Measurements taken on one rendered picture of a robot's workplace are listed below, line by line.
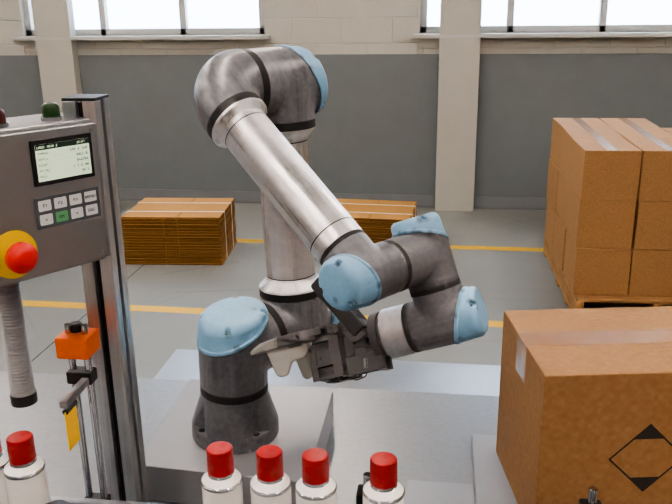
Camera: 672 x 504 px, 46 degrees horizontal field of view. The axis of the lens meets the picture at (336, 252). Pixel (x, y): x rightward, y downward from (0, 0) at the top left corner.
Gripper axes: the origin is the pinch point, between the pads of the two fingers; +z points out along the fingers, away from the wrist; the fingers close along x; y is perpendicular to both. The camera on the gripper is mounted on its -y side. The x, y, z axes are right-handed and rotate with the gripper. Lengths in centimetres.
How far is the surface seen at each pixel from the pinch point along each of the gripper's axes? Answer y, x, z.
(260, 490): 21.3, -23.4, -9.2
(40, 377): -10, 19, 69
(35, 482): 15.6, -31.9, 18.9
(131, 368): 1.5, -19.2, 12.2
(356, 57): -284, 404, 117
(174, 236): -141, 284, 218
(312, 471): 20.2, -22.2, -16.1
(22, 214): -15.0, -43.1, 6.7
